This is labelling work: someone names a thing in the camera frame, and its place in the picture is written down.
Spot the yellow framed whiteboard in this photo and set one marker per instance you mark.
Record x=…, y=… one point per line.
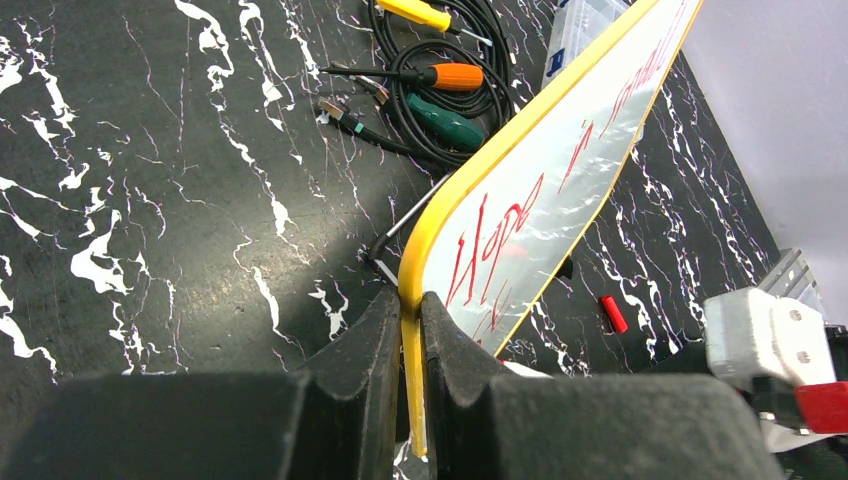
x=496, y=233

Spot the green handled screwdriver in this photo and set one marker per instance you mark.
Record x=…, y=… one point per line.
x=450, y=127

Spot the yellow handled screwdriver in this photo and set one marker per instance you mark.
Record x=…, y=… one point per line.
x=423, y=13

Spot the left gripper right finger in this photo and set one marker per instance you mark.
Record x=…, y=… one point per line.
x=488, y=422

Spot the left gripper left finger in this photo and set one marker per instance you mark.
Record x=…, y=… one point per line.
x=332, y=418

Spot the clear plastic screw box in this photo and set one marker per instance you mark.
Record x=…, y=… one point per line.
x=576, y=24

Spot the red marker cap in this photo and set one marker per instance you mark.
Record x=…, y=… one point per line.
x=614, y=314

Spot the red whiteboard marker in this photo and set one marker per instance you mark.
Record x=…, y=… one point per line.
x=523, y=370

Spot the orange handled screwdriver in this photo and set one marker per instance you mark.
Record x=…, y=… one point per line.
x=453, y=77

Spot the aluminium table frame rail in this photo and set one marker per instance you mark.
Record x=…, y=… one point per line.
x=792, y=277

